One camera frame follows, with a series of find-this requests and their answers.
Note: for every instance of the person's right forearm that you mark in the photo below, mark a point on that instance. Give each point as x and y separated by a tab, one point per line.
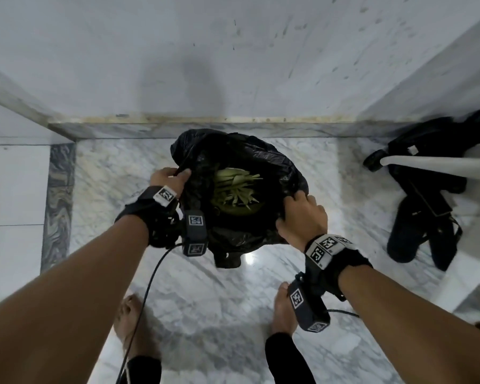
416	331

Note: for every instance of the person's left hand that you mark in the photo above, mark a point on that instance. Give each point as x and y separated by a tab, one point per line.
166	177

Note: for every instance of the black plastic garbage bag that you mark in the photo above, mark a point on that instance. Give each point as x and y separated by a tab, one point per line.
240	231

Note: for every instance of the person's foot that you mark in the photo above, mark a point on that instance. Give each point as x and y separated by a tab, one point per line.
134	323
284	307

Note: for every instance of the black wrist camera with tags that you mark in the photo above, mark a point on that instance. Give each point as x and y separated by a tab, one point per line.
328	259
162	219

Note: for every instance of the green leaf scraps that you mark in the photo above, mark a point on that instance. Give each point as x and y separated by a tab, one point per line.
234	191

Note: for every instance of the person's left thumb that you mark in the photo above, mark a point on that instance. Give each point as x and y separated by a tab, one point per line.
184	175

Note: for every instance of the black backpack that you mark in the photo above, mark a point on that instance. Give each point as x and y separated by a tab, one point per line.
424	195

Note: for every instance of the person's left leg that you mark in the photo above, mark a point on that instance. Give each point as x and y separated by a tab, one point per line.
144	371

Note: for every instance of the person's right foot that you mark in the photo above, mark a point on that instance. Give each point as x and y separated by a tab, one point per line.
284	307

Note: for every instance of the person's right hand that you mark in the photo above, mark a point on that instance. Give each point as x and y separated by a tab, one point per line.
306	221

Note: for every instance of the person's right leg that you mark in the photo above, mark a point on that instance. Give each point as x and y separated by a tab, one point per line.
286	361

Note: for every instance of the person's leg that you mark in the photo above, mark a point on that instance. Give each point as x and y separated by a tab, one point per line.
144	371
286	361

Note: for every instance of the white furniture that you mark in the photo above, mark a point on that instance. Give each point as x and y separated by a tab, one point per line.
474	251

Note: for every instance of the person's left foot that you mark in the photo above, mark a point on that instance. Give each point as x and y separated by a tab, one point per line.
134	323

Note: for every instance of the white furniture leg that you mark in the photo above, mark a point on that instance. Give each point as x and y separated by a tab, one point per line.
436	165

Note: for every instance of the person's left forearm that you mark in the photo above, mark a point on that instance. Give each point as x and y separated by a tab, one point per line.
64	299

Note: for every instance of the person's right thumb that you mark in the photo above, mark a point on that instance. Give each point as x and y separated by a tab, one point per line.
284	229

